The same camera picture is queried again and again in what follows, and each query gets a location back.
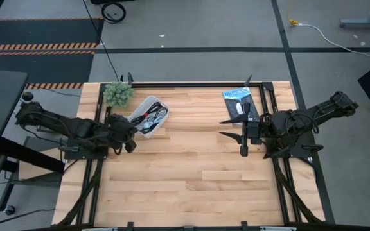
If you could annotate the yellow plug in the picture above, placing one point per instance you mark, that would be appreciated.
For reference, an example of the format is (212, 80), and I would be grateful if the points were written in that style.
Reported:
(293, 22)

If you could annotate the black mat with hazard stripes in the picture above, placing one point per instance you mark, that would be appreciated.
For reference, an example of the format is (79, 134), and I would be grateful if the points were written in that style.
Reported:
(37, 32)

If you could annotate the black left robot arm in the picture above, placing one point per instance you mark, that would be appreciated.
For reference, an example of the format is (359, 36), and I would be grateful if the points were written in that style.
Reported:
(72, 126)

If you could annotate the black desk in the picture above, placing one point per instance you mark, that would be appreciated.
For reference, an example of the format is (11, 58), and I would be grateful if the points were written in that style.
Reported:
(2, 106)

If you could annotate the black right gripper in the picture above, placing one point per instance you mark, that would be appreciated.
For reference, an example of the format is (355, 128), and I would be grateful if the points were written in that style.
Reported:
(254, 131)

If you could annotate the black caster wheel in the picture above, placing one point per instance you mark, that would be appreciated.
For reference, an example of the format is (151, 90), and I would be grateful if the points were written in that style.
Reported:
(9, 210)

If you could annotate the green artificial plant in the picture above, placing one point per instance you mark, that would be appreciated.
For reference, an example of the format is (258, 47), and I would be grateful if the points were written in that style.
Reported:
(118, 94)

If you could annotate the white plastic bin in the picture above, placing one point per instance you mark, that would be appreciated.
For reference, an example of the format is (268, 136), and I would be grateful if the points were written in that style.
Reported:
(141, 108)

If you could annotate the grey table leg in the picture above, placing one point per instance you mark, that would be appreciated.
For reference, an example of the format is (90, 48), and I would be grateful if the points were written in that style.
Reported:
(365, 23)

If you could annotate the black aluminium table frame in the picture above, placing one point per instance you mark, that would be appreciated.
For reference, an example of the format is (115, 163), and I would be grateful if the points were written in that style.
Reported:
(188, 84)

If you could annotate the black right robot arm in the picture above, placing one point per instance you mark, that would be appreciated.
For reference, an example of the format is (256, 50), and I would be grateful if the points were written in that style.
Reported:
(326, 110)

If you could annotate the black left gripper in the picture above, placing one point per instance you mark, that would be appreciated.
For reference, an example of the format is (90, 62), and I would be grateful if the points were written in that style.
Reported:
(119, 130)

